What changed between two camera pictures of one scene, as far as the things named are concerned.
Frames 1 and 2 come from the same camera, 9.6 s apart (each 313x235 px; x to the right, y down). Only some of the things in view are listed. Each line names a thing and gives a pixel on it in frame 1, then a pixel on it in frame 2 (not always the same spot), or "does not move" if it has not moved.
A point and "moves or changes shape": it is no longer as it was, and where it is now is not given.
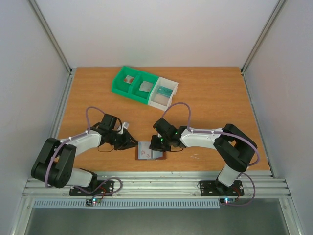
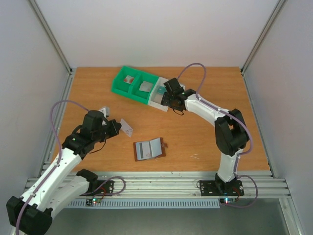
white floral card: (144, 152) moves or changes shape
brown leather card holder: (143, 152) does not move
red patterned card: (128, 79) does not move
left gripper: (127, 138) → (114, 131)
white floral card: (145, 86) does not move
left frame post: (52, 36) does not move
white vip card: (145, 87) does not move
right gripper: (159, 144) → (165, 98)
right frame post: (262, 35) does not move
